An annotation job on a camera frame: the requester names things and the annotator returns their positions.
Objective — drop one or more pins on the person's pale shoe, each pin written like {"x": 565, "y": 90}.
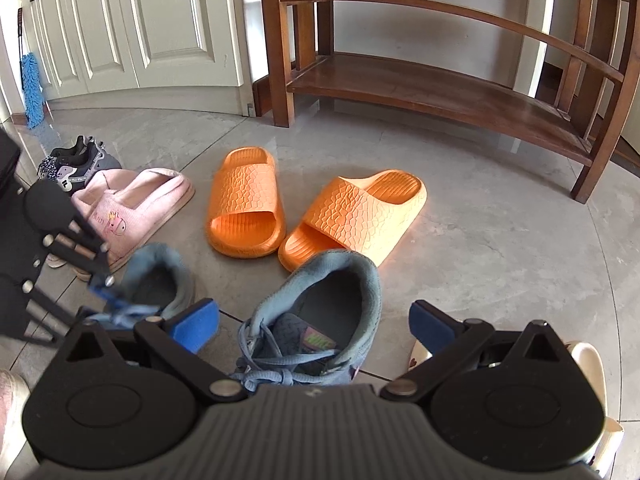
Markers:
{"x": 10, "y": 410}

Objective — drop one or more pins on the white heart-print slipper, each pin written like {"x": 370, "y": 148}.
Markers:
{"x": 592, "y": 360}

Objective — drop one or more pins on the brown wooden shoe rack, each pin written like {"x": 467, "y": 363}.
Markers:
{"x": 425, "y": 85}

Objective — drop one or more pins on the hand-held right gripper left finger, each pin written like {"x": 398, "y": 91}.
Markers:
{"x": 195, "y": 327}

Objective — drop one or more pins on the black grey chunky sneaker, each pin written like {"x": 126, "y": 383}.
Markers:
{"x": 72, "y": 147}
{"x": 87, "y": 170}

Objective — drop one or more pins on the blue chenille mop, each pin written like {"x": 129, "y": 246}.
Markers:
{"x": 34, "y": 90}

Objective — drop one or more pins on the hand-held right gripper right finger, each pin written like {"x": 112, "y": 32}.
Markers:
{"x": 427, "y": 324}

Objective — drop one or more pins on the blue sneaker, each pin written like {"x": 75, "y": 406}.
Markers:
{"x": 155, "y": 280}
{"x": 320, "y": 305}

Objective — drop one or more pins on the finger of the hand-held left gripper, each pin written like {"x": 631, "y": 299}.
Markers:
{"x": 82, "y": 255}
{"x": 52, "y": 307}

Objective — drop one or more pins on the orange textured slipper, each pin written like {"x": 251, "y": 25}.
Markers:
{"x": 365, "y": 210}
{"x": 247, "y": 185}

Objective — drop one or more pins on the white panelled cabinet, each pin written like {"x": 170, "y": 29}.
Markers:
{"x": 150, "y": 25}

